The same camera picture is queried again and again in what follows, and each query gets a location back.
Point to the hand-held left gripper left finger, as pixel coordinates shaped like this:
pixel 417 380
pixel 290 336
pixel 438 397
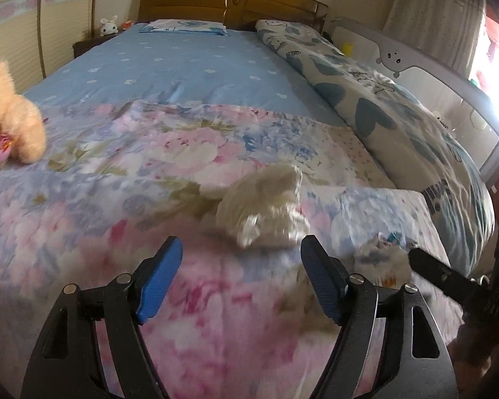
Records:
pixel 160 282

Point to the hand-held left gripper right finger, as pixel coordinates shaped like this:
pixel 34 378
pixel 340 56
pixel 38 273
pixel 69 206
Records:
pixel 320 278

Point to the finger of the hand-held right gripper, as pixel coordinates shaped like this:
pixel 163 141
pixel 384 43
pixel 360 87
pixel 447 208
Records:
pixel 440 276

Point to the small white wrapper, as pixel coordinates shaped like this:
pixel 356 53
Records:
pixel 378 257

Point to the white plastic bag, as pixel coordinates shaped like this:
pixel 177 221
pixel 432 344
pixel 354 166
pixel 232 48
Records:
pixel 266 203

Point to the pink floral blanket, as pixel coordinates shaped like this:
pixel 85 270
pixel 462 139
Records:
pixel 108 199

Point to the white quilt with blue hearts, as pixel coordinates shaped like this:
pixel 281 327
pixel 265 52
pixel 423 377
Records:
pixel 399 133

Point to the blue bed sheet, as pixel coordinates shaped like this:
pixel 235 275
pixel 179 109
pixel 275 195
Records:
pixel 191 70

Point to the beige plush bear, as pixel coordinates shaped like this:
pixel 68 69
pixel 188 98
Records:
pixel 16 112

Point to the small yellow toy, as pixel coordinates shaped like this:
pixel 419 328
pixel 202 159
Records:
pixel 348 48

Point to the dark wooden nightstand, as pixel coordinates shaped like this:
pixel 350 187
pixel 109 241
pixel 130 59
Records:
pixel 91 43

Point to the blue printed pillow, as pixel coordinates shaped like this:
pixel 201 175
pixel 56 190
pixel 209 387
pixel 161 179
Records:
pixel 183 27

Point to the beige striped curtain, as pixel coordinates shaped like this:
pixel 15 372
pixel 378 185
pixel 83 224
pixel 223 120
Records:
pixel 432 16

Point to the white plush bunny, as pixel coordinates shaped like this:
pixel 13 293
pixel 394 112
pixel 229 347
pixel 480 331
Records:
pixel 108 27

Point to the sliding wardrobe door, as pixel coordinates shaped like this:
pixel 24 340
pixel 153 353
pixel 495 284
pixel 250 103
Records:
pixel 33 20

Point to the wooden bed headboard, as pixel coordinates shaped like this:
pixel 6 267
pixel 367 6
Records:
pixel 233 0

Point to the grey bed guard rail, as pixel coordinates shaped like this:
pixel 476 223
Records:
pixel 440 79

